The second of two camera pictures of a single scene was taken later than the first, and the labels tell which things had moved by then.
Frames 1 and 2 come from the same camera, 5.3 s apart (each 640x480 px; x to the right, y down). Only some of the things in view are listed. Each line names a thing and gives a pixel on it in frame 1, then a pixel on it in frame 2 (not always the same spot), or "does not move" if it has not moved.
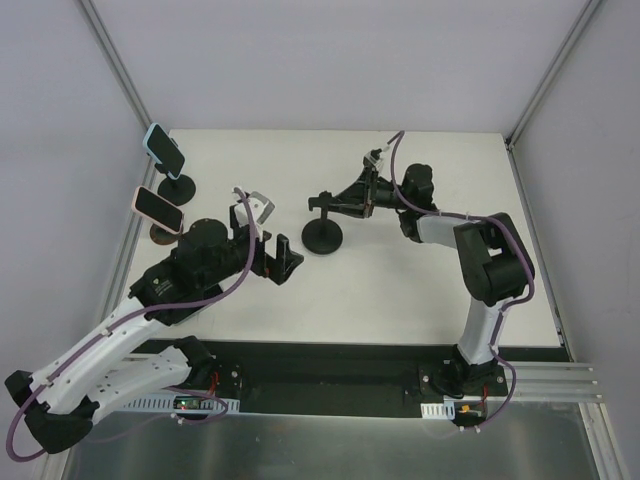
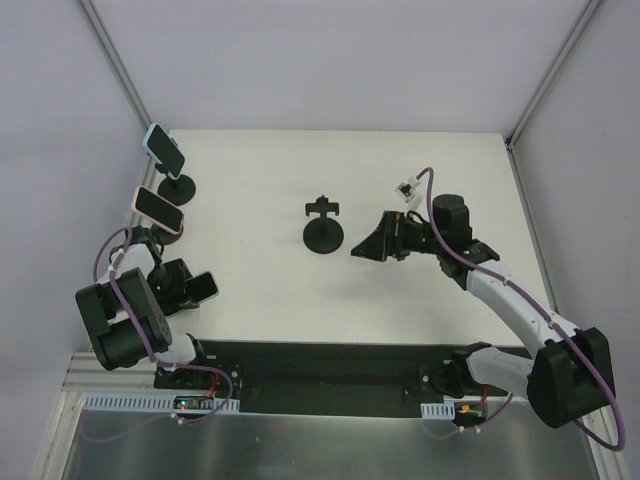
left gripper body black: [267, 255] → [176, 285]
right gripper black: [371, 192] → [391, 235]
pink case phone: [156, 209] does not move
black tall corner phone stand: [324, 235] does not move
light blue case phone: [163, 150] does not move
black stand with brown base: [161, 235] does not move
